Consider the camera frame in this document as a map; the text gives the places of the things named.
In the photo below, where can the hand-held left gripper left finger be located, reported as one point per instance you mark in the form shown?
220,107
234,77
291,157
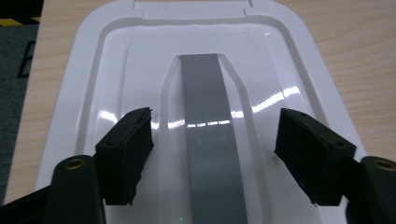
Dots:
124,158

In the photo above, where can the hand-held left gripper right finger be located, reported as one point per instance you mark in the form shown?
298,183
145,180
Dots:
314,158

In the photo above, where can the black stand base yellow stripes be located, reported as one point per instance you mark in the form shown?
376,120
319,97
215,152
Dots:
18,12

